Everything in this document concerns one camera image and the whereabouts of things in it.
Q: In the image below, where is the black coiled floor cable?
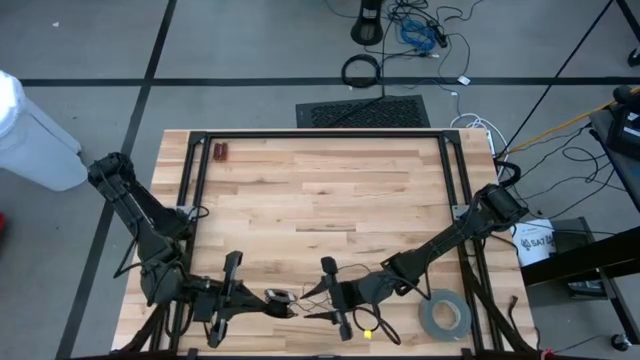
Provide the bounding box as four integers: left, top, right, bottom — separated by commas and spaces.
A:
340, 53, 382, 90

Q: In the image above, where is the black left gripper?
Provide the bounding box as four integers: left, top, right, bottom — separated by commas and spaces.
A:
192, 250, 296, 350

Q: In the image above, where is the black cable with yellow tag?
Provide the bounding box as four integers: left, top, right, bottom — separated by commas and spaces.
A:
352, 299, 403, 346

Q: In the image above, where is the black side cart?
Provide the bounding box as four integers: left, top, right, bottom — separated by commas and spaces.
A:
519, 107, 640, 346

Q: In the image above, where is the black floor stand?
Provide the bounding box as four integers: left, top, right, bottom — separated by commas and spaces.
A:
349, 0, 385, 46

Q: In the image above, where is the black aluminium table frame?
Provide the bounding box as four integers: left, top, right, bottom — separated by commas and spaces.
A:
112, 129, 539, 360

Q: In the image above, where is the blue coiled cable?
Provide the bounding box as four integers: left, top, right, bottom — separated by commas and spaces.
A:
398, 18, 437, 52

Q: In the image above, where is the grey duct tape roll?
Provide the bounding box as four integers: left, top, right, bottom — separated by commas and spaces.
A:
417, 289, 472, 343

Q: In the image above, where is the white power cable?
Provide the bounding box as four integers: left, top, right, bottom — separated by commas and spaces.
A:
449, 112, 507, 157

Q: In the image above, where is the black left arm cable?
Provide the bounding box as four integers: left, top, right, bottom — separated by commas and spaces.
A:
113, 204, 211, 339

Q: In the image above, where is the white plastic bin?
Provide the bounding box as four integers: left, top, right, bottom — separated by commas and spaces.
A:
0, 69, 89, 194

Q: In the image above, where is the thin black braided cord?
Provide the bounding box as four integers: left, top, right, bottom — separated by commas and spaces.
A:
287, 263, 375, 315

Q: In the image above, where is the yellow floor cable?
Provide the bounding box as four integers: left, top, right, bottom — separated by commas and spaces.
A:
504, 85, 640, 155

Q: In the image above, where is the black electronic device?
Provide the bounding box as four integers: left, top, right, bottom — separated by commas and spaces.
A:
605, 84, 640, 161

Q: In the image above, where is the white printed paper sign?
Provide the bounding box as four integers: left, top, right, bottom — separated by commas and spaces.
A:
512, 218, 557, 267

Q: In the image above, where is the black power strip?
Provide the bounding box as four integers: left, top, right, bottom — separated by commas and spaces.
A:
428, 22, 449, 49

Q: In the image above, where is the brown braided cable end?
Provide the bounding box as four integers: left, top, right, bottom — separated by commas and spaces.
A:
507, 294, 522, 334

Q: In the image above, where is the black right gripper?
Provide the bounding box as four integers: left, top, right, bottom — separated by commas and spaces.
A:
299, 256, 362, 343

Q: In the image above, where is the black floor mat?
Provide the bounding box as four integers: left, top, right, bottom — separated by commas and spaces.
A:
294, 94, 432, 129

